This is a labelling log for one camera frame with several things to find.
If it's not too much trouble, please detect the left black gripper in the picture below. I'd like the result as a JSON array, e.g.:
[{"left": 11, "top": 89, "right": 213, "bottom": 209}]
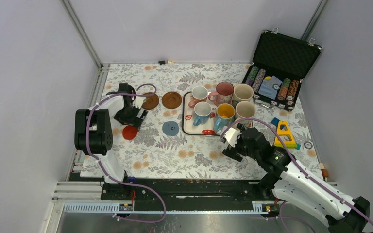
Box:
[{"left": 115, "top": 103, "right": 147, "bottom": 131}]

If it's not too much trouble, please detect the red apple coaster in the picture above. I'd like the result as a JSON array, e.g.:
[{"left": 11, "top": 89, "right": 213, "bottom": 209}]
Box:
[{"left": 122, "top": 125, "right": 138, "bottom": 140}]

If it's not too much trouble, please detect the brown wooden coaster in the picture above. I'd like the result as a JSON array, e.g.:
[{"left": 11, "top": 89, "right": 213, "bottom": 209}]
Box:
[
  {"left": 162, "top": 91, "right": 182, "bottom": 109},
  {"left": 142, "top": 94, "right": 159, "bottom": 110}
]

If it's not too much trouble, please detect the grey blue coaster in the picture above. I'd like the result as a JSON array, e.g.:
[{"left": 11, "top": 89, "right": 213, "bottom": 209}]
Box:
[{"left": 162, "top": 121, "right": 179, "bottom": 136}]

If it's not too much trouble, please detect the blue floral mug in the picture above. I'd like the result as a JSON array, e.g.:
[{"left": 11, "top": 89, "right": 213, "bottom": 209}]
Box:
[{"left": 193, "top": 102, "right": 212, "bottom": 126}]

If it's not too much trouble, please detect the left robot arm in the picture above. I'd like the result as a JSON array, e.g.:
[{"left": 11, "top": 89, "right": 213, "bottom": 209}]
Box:
[{"left": 74, "top": 83, "right": 155, "bottom": 200}]

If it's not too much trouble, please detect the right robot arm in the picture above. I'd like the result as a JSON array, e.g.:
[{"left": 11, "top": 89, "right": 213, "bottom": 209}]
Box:
[{"left": 221, "top": 127, "right": 370, "bottom": 233}]

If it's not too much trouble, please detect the blue small block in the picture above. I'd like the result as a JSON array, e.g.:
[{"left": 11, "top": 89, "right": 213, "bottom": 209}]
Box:
[{"left": 271, "top": 117, "right": 280, "bottom": 127}]

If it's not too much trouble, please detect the cream mug front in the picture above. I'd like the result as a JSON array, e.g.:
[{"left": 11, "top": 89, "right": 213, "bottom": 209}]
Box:
[{"left": 234, "top": 101, "right": 256, "bottom": 122}]

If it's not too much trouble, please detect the cream mug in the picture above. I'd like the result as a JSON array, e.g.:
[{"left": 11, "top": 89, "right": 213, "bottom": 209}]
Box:
[
  {"left": 232, "top": 83, "right": 254, "bottom": 106},
  {"left": 234, "top": 101, "right": 256, "bottom": 122}
]

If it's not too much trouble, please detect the yellow inside blue mug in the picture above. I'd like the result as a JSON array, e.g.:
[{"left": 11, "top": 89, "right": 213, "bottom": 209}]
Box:
[{"left": 214, "top": 103, "right": 235, "bottom": 133}]

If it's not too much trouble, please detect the yellow triangle toy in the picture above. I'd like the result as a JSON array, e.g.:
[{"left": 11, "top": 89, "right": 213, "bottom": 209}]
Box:
[{"left": 274, "top": 121, "right": 298, "bottom": 149}]

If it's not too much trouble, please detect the cream mug rear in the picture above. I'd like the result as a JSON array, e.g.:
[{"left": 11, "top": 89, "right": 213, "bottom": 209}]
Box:
[{"left": 232, "top": 83, "right": 254, "bottom": 106}]

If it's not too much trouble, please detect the pink large mug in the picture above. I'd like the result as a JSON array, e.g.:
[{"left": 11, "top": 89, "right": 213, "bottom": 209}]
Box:
[{"left": 208, "top": 82, "right": 234, "bottom": 106}]

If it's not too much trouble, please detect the blue card deck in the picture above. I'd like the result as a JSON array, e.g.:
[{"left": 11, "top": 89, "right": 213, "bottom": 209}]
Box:
[{"left": 258, "top": 76, "right": 283, "bottom": 99}]

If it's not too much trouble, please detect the white strawberry tray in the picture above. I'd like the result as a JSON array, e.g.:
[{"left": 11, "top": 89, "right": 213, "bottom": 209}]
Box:
[{"left": 182, "top": 91, "right": 221, "bottom": 136}]

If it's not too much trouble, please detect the floral tablecloth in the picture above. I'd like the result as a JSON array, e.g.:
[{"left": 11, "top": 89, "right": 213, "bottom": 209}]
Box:
[{"left": 103, "top": 64, "right": 322, "bottom": 180}]

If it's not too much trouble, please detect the pink small mug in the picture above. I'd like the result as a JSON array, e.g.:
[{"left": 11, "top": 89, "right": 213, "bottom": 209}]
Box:
[{"left": 188, "top": 86, "right": 208, "bottom": 108}]

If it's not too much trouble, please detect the black poker chip case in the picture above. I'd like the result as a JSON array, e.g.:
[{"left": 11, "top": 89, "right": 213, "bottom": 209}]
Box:
[{"left": 242, "top": 29, "right": 322, "bottom": 111}]

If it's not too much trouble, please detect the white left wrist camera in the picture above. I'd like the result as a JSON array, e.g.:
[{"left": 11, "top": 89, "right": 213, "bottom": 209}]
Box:
[{"left": 133, "top": 96, "right": 145, "bottom": 109}]

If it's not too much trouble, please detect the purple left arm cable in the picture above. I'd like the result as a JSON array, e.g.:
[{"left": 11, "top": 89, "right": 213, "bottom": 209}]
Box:
[{"left": 86, "top": 83, "right": 167, "bottom": 224}]

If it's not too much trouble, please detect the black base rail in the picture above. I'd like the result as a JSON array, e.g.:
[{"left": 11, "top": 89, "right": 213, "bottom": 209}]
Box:
[{"left": 72, "top": 175, "right": 278, "bottom": 212}]

